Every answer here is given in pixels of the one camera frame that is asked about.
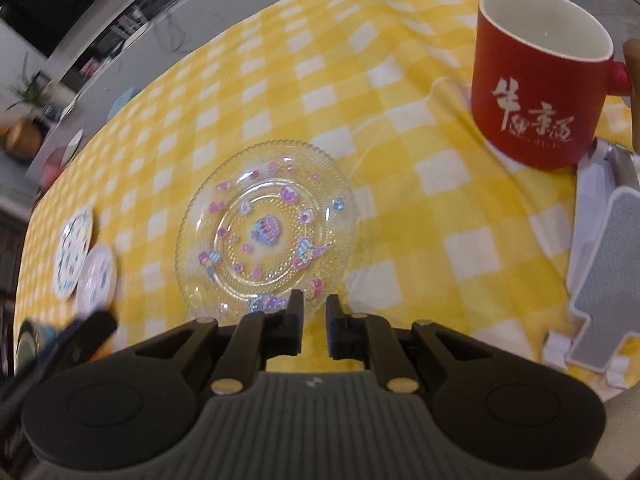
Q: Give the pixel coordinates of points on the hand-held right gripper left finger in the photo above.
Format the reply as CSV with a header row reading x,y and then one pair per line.
x,y
292,330

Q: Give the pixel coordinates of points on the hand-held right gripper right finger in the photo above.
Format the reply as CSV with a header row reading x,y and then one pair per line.
x,y
337,335

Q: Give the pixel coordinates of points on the light blue stool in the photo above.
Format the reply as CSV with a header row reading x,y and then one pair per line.
x,y
122,102

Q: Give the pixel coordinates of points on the pink basket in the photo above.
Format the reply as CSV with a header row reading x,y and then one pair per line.
x,y
51,171

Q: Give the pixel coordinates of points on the small white printed plate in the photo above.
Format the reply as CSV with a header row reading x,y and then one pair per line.
x,y
97,275

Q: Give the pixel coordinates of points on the gold vase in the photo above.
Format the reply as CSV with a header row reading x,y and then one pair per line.
x,y
22,136

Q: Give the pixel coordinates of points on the white round stool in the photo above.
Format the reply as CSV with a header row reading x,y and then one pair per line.
x,y
71,146

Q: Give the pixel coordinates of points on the aloe plant in blue vase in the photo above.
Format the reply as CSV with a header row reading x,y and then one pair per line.
x,y
27,90

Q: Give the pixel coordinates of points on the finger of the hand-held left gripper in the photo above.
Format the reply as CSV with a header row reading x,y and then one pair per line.
x,y
90,332

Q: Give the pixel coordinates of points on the yellow checked tablecloth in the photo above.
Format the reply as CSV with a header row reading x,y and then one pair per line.
x,y
400,170

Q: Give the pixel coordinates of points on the black wall television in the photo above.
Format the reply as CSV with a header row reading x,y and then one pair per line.
x,y
50,5

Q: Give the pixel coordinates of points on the clear glass printed plate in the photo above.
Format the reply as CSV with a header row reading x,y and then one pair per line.
x,y
280,200

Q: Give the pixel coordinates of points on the large white painted plate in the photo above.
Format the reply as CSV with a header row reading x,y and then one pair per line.
x,y
72,250

